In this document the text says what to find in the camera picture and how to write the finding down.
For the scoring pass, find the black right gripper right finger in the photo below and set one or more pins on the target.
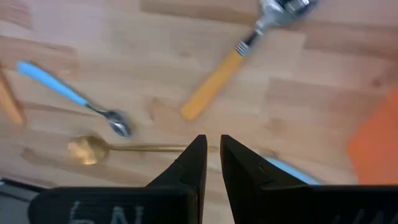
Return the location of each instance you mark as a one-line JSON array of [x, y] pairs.
[[258, 199]]

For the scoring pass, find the orange translucent plastic bin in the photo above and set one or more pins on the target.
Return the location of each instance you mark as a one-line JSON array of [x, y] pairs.
[[379, 146]]

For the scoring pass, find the gold spoon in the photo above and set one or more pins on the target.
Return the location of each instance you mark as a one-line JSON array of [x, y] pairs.
[[87, 149]]

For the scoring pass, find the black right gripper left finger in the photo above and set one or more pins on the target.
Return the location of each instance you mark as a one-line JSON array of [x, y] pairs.
[[174, 199]]

